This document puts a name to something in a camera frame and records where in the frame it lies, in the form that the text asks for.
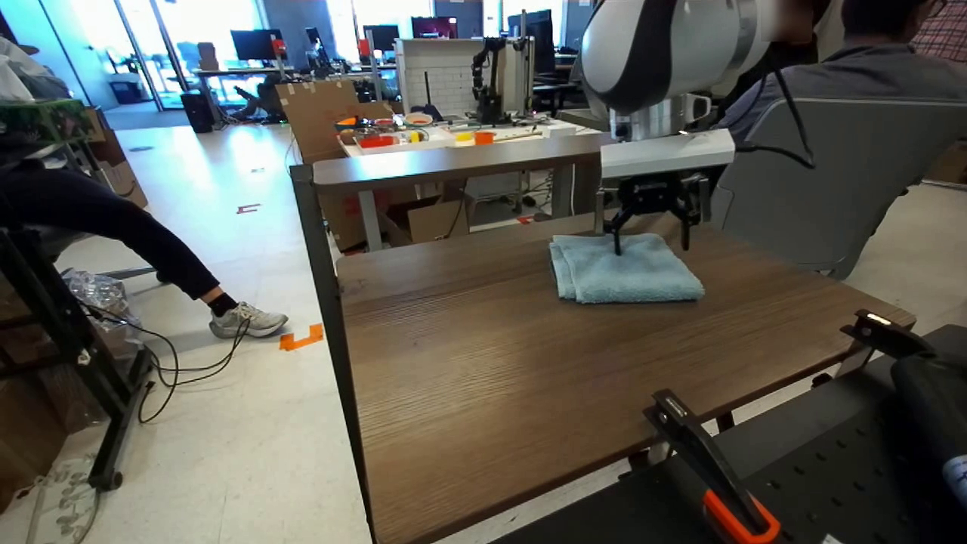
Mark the yellow plastic part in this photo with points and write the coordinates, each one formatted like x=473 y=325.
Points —
x=464 y=137

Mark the orange floor bracket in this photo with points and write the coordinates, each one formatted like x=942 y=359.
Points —
x=303 y=339

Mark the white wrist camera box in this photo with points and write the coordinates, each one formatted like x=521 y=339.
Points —
x=667 y=156

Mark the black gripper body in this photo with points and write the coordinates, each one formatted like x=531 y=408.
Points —
x=658 y=193

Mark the grey office chair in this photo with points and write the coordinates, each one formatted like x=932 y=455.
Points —
x=847 y=181

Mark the red plastic part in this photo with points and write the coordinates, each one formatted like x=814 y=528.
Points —
x=376 y=140

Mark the person in grey hoodie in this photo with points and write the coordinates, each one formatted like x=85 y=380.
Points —
x=878 y=71

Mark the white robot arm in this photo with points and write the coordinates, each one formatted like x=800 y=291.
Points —
x=683 y=40

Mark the large cardboard sheet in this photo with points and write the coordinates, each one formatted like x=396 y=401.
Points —
x=319 y=114

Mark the cardboard box under table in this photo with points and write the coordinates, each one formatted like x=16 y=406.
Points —
x=428 y=217

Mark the white panel divider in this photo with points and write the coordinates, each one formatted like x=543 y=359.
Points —
x=439 y=76

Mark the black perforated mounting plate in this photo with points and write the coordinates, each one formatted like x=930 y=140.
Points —
x=826 y=473

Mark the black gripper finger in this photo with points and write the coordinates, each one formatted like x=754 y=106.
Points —
x=614 y=215
x=692 y=213

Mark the clear plastic bag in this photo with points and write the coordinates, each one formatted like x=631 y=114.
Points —
x=95 y=297

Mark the black metal stand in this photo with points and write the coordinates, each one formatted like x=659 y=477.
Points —
x=76 y=347

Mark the monitor with purple screen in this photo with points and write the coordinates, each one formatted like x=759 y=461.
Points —
x=434 y=28

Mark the light blue towel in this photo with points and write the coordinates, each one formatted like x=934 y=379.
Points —
x=625 y=271

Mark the white board with parts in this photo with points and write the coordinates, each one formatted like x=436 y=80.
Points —
x=524 y=130

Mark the black computer monitor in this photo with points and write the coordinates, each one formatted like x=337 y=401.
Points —
x=259 y=42
x=381 y=37

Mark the wooden side table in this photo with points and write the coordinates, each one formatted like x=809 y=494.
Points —
x=453 y=160

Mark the person in plaid shirt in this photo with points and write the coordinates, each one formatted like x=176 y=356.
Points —
x=947 y=32

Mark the person with grey sneaker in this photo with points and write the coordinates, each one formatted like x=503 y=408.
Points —
x=102 y=215

